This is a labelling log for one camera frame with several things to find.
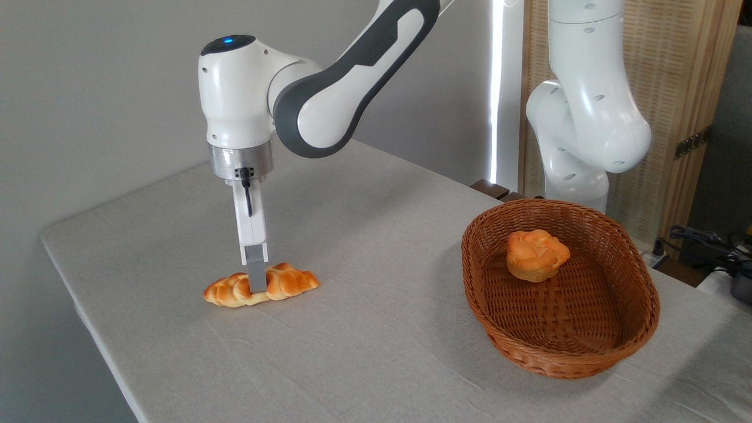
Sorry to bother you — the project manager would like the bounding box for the dark brown wooden furniture piece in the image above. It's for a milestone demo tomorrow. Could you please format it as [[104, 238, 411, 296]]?
[[469, 179, 525, 203]]

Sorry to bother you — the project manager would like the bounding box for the braided golden bread loaf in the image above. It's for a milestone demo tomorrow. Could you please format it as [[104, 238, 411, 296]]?
[[203, 263, 321, 308]]

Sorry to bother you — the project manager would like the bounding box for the light grey tablecloth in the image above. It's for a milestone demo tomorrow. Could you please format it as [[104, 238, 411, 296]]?
[[40, 138, 752, 423]]

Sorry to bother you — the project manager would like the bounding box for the brass screen hinge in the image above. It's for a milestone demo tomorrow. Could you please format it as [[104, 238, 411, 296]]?
[[674, 130, 709, 160]]

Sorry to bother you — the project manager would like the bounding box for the black cable bundle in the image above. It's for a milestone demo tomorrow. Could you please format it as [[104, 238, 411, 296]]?
[[669, 224, 752, 266]]

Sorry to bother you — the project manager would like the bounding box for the round orange bread bun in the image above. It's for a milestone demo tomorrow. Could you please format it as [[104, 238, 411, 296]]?
[[506, 229, 571, 283]]

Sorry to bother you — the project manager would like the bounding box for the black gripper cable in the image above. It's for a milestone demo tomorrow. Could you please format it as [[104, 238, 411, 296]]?
[[234, 167, 255, 217]]

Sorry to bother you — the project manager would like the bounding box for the brown oval wicker basket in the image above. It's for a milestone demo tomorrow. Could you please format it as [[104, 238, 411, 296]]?
[[461, 199, 660, 380]]

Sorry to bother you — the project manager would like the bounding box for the white power strip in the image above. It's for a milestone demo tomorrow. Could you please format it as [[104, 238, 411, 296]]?
[[642, 238, 671, 269]]

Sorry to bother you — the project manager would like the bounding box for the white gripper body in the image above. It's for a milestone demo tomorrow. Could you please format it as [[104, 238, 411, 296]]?
[[227, 176, 268, 247]]

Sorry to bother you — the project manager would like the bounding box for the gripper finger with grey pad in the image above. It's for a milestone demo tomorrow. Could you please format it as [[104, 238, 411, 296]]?
[[240, 243, 270, 294]]

